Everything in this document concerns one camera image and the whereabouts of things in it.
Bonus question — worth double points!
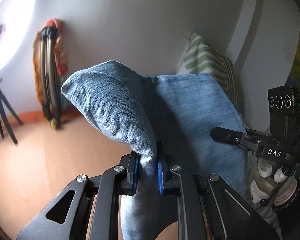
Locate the person's right forearm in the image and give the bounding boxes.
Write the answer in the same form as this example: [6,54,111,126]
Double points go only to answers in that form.
[275,185,300,240]

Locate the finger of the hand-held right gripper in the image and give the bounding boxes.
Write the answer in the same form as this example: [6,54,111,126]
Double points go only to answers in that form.
[211,127,248,145]

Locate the folded silver tripod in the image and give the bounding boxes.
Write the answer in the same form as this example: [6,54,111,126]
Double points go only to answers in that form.
[40,27,62,123]
[32,19,70,130]

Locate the bright ring light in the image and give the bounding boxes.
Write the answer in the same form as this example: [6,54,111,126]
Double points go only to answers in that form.
[0,0,35,75]

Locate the blue denim pants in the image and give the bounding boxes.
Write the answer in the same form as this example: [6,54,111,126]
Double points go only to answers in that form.
[61,60,248,240]

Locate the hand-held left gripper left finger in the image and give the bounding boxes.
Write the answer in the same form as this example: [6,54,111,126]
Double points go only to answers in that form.
[16,150,140,240]

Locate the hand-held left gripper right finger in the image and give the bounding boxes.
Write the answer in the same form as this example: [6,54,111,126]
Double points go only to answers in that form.
[156,141,280,240]

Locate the person's right hand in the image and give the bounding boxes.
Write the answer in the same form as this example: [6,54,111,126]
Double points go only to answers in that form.
[250,155,298,205]

